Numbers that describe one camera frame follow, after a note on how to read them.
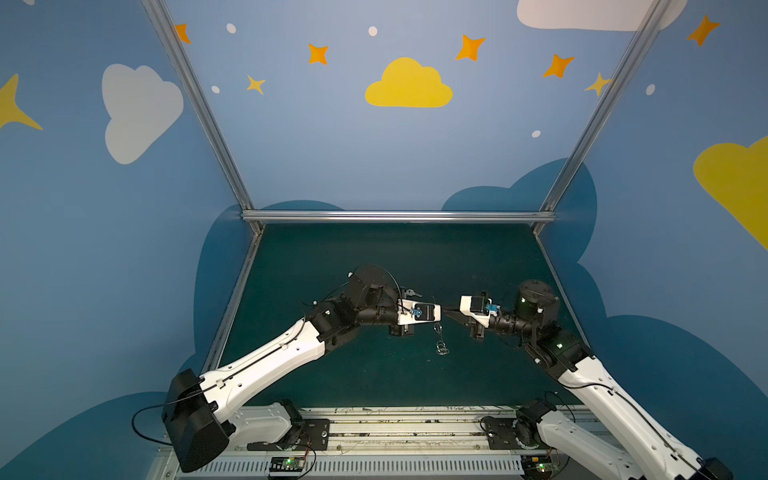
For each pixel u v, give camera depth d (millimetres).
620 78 801
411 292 1015
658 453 407
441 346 688
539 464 717
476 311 528
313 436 742
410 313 547
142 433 424
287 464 706
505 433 749
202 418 377
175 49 736
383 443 735
